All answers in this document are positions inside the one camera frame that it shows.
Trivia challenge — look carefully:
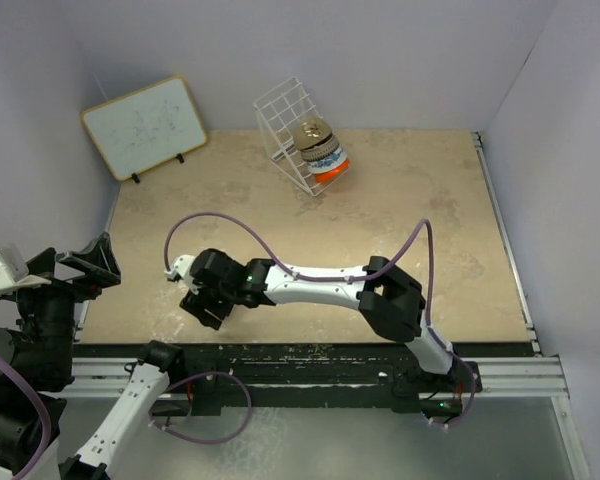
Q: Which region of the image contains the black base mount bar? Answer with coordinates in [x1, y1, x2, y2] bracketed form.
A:
[74, 342, 481, 416]

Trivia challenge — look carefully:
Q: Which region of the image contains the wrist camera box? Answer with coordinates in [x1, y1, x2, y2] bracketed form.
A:
[0, 244, 51, 295]
[164, 254, 195, 283]

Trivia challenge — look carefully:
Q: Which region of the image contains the black glossy bowl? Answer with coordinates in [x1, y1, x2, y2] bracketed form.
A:
[291, 116, 332, 150]

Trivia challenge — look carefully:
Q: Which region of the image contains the whiteboard with wooden frame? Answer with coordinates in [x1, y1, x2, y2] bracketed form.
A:
[81, 76, 208, 182]

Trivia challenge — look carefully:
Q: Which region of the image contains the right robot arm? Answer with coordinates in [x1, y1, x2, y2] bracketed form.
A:
[165, 248, 460, 391]

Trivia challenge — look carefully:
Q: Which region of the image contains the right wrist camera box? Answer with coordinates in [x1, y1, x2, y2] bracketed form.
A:
[164, 254, 195, 283]

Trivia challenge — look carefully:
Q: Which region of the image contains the white wire dish rack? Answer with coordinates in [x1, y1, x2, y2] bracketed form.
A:
[253, 77, 334, 197]

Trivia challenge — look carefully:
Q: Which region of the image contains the aluminium rail frame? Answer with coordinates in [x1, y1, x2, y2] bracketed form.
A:
[66, 129, 590, 479]

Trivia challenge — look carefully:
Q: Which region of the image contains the blue and white bowl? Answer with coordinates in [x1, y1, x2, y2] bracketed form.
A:
[307, 148, 348, 175]

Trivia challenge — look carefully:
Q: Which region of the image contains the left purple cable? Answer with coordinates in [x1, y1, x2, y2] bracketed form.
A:
[0, 339, 254, 480]

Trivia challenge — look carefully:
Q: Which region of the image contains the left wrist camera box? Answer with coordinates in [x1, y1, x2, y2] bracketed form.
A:
[0, 244, 51, 295]

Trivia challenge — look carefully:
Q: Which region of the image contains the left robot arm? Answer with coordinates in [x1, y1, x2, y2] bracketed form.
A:
[0, 232, 186, 479]

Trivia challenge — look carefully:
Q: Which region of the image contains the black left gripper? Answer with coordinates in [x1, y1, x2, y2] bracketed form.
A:
[14, 229, 118, 381]

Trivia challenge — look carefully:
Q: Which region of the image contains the orange bowl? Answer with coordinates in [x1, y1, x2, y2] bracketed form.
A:
[314, 158, 350, 184]

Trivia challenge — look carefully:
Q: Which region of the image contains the brown patterned bowl cream inside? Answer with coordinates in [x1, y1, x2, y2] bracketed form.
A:
[300, 134, 340, 163]

